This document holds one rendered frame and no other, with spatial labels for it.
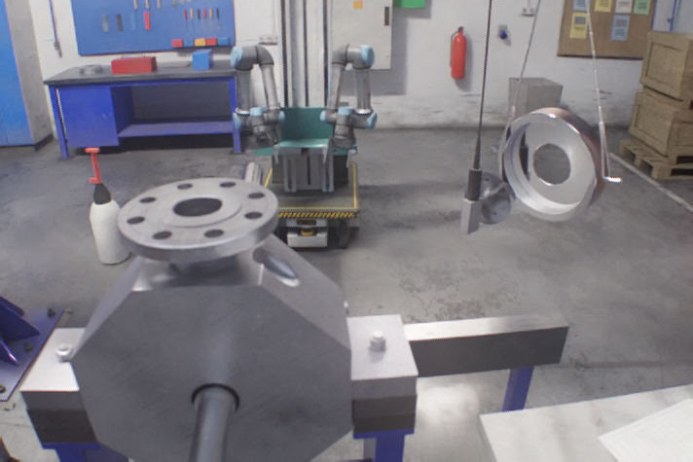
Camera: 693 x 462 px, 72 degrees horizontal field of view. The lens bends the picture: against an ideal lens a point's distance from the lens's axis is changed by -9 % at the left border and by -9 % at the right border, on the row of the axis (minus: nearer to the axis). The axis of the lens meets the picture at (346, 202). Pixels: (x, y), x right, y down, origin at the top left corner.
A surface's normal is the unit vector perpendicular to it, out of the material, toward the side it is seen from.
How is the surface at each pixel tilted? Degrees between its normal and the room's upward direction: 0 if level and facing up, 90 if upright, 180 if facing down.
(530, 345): 90
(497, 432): 0
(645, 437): 0
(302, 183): 90
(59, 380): 0
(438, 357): 90
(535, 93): 93
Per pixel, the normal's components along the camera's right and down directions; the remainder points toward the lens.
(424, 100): 0.07, 0.41
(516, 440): 0.00, -0.91
